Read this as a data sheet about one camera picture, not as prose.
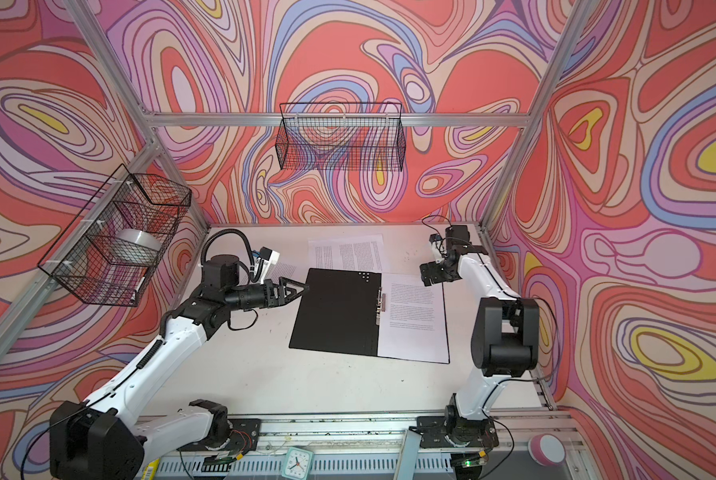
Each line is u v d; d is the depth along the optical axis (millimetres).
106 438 378
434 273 829
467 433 684
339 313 939
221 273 581
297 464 679
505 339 479
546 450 673
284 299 650
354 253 1113
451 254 680
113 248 703
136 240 729
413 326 931
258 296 660
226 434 718
